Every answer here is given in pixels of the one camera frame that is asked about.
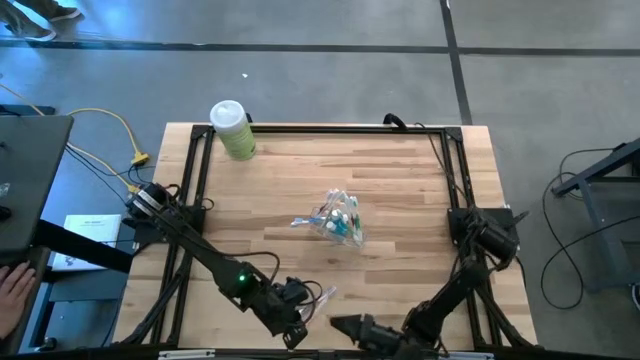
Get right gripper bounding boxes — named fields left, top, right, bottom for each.
left=329, top=314, right=407, bottom=359

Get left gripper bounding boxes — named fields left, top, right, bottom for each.
left=257, top=276, right=314, bottom=337

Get purple and white toothbrush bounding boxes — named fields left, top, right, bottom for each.
left=298, top=285, right=338, bottom=322

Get clear acrylic organizer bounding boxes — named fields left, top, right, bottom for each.
left=308, top=188, right=368, bottom=250

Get green disinfecting wipes canister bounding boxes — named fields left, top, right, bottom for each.
left=208, top=99, right=258, bottom=162

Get black curved hook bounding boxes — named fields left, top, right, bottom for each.
left=382, top=112, right=409, bottom=131

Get white booklet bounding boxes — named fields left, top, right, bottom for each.
left=50, top=213, right=123, bottom=273

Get person's hand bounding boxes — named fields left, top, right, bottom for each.
left=0, top=261, right=38, bottom=342

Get black desk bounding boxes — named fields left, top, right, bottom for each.
left=0, top=113, right=135, bottom=357

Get person's shoe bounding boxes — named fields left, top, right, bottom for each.
left=47, top=3, right=82, bottom=23
left=17, top=24, right=57, bottom=43

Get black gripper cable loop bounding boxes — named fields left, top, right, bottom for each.
left=234, top=249, right=325, bottom=322

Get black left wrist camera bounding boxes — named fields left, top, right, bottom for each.
left=282, top=323, right=309, bottom=351

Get silver metal bracket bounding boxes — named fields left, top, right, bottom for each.
left=437, top=350, right=496, bottom=360
left=157, top=349, right=217, bottom=360

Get black aluminium table frame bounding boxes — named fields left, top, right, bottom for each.
left=113, top=122, right=539, bottom=358

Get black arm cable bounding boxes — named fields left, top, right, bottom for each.
left=413, top=121, right=469, bottom=202

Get black floor cable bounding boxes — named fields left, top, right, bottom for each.
left=541, top=147, right=640, bottom=311

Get yellow cable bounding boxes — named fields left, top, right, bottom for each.
left=0, top=82, right=151, bottom=196

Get black cable bundle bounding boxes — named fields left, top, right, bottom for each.
left=63, top=143, right=136, bottom=201

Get grey metal table frame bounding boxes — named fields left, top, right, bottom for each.
left=551, top=136, right=640, bottom=302

